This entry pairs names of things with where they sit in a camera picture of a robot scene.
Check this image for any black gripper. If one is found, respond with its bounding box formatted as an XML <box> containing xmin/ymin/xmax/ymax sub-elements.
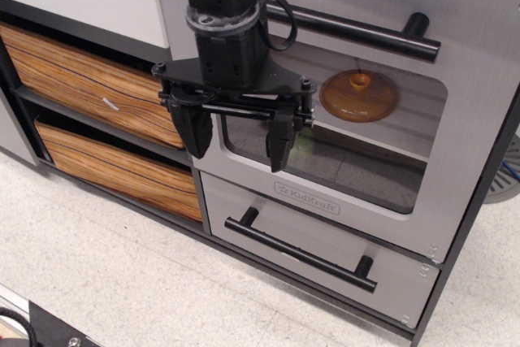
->
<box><xmin>152</xmin><ymin>21</ymin><xmax>317</xmax><ymax>173</ymax></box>

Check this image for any grey toy oven door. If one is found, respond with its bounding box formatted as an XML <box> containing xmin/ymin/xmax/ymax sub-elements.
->
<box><xmin>153</xmin><ymin>0</ymin><xmax>520</xmax><ymax>265</ymax></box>

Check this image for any black oven door handle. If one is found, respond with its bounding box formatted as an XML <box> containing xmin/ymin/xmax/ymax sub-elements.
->
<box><xmin>292</xmin><ymin>7</ymin><xmax>441</xmax><ymax>63</ymax></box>

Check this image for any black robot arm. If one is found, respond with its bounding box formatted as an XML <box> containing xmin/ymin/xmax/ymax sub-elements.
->
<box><xmin>152</xmin><ymin>0</ymin><xmax>317</xmax><ymax>172</ymax></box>

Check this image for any white oven shelf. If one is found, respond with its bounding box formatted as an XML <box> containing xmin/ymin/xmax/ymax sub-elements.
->
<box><xmin>314</xmin><ymin>119</ymin><xmax>437</xmax><ymax>162</ymax></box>

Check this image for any green toy bell pepper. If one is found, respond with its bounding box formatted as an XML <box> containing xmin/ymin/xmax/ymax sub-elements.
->
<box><xmin>290</xmin><ymin>130</ymin><xmax>314</xmax><ymax>158</ymax></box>

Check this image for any lower wood-pattern storage bin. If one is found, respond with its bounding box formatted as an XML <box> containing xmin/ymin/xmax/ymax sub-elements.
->
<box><xmin>34</xmin><ymin>112</ymin><xmax>202</xmax><ymax>223</ymax></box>

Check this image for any wood-pattern storage bin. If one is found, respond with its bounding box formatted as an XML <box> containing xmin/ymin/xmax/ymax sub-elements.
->
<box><xmin>1</xmin><ymin>23</ymin><xmax>184</xmax><ymax>149</ymax></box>
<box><xmin>34</xmin><ymin>112</ymin><xmax>202</xmax><ymax>223</ymax></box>

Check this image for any amber pot lid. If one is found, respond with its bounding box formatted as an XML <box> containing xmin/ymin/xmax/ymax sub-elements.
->
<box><xmin>319</xmin><ymin>70</ymin><xmax>400</xmax><ymax>123</ymax></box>

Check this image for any upper wood-pattern storage bin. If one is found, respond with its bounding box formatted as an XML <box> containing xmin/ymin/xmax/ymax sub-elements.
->
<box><xmin>1</xmin><ymin>23</ymin><xmax>184</xmax><ymax>149</ymax></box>

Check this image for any grey lower drawer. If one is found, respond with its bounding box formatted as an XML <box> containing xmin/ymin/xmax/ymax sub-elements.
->
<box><xmin>201</xmin><ymin>173</ymin><xmax>439</xmax><ymax>328</ymax></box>

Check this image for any grey round base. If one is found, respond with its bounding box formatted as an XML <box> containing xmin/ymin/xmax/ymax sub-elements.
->
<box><xmin>484</xmin><ymin>135</ymin><xmax>519</xmax><ymax>204</ymax></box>

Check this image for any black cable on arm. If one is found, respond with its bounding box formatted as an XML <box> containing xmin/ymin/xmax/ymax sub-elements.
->
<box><xmin>263</xmin><ymin>0</ymin><xmax>300</xmax><ymax>52</ymax></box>

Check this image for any black drawer handle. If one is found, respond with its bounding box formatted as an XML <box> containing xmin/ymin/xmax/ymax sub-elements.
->
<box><xmin>224</xmin><ymin>207</ymin><xmax>377</xmax><ymax>293</ymax></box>

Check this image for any black toy kitchen frame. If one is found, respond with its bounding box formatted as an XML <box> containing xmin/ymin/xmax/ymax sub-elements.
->
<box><xmin>0</xmin><ymin>0</ymin><xmax>520</xmax><ymax>347</ymax></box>

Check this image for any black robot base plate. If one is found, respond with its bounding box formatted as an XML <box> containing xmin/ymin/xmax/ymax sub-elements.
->
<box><xmin>28</xmin><ymin>301</ymin><xmax>101</xmax><ymax>347</ymax></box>

